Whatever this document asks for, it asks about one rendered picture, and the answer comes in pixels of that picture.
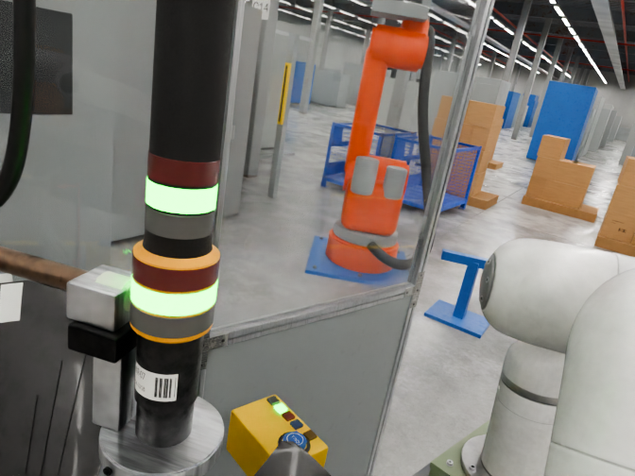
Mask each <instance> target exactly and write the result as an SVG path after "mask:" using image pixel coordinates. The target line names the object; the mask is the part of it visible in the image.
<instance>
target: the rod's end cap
mask: <svg viewBox="0 0 635 476"><path fill-rule="evenodd" d="M95 282H98V283H101V284H104V285H108V286H110V287H114V288H117V289H121V290H122V289H123V288H125V287H126V288H127V292H126V295H125V298H124V299H125V305H123V306H124V308H126V309H125V311H127V312H129V307H130V286H131V277H127V276H124V275H120V274H117V273H113V272H111V271H107V272H104V273H103V274H101V275H100V276H98V277H97V278H96V281H95ZM126 306H127V307H126Z"/></svg>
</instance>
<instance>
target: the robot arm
mask: <svg viewBox="0 0 635 476"><path fill-rule="evenodd" d="M484 266H485V267H484V269H483V273H482V276H481V280H480V285H479V296H478V299H479V301H480V306H481V310H482V313H483V315H484V317H485V318H486V319H487V321H488V322H489V324H490V325H491V326H492V327H493V328H494V329H495V330H496V331H498V332H500V333H502V334H504V335H506V336H509V337H511V338H514V339H517V340H519V341H516V342H514V343H513V344H511V345H510V347H509V348H508V350H507V352H506V357H505V360H504V364H503V368H502V372H501V376H500V380H499V383H498V387H497V392H496V396H495V400H494V403H493V407H492V411H491V415H490V419H489V426H488V430H487V434H483V435H478V436H476V437H473V438H471V439H470V440H468V441H467V442H466V443H465V444H464V447H463V449H462V452H461V465H462V467H463V469H464V471H465V473H466V474H467V476H635V257H631V256H627V255H622V254H617V253H611V252H607V251H602V250H597V249H592V248H586V247H582V246H573V245H568V244H563V243H558V242H552V241H546V240H540V239H528V238H520V239H514V240H511V241H508V242H506V243H504V244H502V245H501V246H499V247H498V248H497V249H496V250H495V251H494V252H493V253H492V254H491V256H490V257H489V259H488V260H487V261H486V263H485V265H484Z"/></svg>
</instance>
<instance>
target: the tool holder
mask: <svg viewBox="0 0 635 476"><path fill-rule="evenodd" d="M107 271H111V272H113V273H117V274H120V275H124V276H127V277H131V272H129V271H126V270H123V269H119V268H116V267H112V266H108V265H105V264H102V265H100V266H99V267H97V268H95V269H93V270H91V271H89V272H88V273H85V274H83V275H80V276H78V277H76V278H74V279H72V280H69V281H68V282H67V284H66V311H67V317H68V318H70V319H74V320H75V322H73V323H71V324H70V325H69V326H68V348H69V349H71V350H74V351H78V352H81V353H84V354H87V355H90V356H93V357H94V371H93V423H94V424H96V425H99V426H102V427H101V429H100V433H99V450H98V451H99V459H100V463H101V465H102V467H103V468H104V469H103V473H104V474H105V475H107V476H203V475H204V474H205V473H207V472H208V471H209V470H210V469H211V468H212V467H213V465H214V464H215V462H216V461H217V459H218V457H219V455H220V452H221V450H222V444H223V436H224V424H223V420H222V417H221V415H220V414H219V413H218V411H217V410H216V409H215V408H214V407H213V405H212V404H211V403H209V402H208V401H206V400H205V399H202V398H200V397H197V399H196V400H195V406H194V415H193V425H192V431H191V433H190V434H189V436H188V437H187V438H186V439H185V440H184V441H182V442H181V443H179V444H178V445H176V446H173V447H168V448H153V447H149V446H148V445H145V444H144V443H142V442H141V441H140V440H139V439H138V438H137V436H136V433H135V422H136V404H137V402H136V400H135V398H134V386H135V367H136V349H137V333H136V332H135V331H134V330H133V329H132V327H131V326H130V323H129V312H127V311H125V309H126V308H124V306H123V305H125V299H124V298H125V295H126V292H127V288H126V287H125V288H123V289H122V290H121V289H117V288H114V287H110V286H108V285H104V284H101V283H98V282H95V281H96V278H97V277H98V276H100V275H101V274H103V273H104V272H107Z"/></svg>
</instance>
